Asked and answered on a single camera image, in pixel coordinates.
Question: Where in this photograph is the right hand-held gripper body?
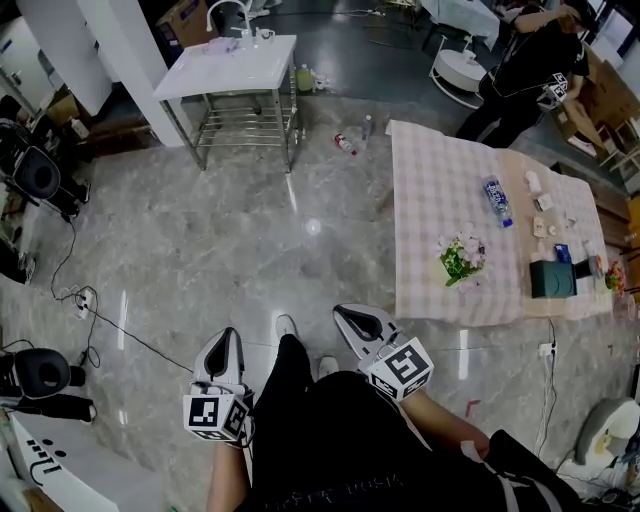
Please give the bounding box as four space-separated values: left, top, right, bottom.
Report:
357 327 435 404

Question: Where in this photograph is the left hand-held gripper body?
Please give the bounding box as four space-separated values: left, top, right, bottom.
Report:
182 372 255 445

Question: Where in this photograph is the person's right forearm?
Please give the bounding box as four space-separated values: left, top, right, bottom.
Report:
398 387 492 462

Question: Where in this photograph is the person's left forearm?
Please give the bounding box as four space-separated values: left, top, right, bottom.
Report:
206 438 252 512

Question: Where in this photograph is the person's left white shoe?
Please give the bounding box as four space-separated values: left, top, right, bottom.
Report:
275 313 299 342

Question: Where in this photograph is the person's black clothing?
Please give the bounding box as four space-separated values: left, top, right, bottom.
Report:
248 332 584 512

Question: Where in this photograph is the pink flower bunch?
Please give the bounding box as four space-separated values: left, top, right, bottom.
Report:
436 223 490 294

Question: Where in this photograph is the checkered tablecloth table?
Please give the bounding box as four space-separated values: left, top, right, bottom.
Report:
388 118 615 330

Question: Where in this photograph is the blue label water bottle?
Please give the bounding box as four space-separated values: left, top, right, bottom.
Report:
481 174 516 229

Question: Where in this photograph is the dark green box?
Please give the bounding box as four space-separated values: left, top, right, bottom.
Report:
529 258 579 300

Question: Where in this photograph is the red label bottle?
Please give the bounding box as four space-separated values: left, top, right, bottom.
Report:
333 131 359 157

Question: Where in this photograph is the grey white cushion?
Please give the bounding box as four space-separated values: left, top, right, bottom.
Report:
556 396 640 501

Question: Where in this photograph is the metal sink stand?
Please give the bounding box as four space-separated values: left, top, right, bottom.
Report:
159 64 301 174

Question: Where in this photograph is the red flower bunch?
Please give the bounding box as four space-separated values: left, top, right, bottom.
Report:
604 259 628 292

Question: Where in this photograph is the round white side table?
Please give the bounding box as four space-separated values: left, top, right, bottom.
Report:
429 33 490 111

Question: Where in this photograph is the open cardboard box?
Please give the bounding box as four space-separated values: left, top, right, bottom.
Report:
549 97 609 157

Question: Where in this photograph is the white sink basin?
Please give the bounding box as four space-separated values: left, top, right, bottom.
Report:
152 34 299 101

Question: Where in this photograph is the table with white cloth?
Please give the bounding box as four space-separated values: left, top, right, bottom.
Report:
418 0 502 52

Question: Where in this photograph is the plain cardboard box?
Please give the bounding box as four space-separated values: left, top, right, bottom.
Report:
582 46 640 132

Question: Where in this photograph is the printed cardboard box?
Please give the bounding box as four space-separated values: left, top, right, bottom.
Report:
155 0 222 57

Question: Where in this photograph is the black floor cable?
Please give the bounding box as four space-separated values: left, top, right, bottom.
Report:
49 214 195 375

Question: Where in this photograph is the grey arm strap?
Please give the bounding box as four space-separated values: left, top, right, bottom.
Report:
458 438 490 463

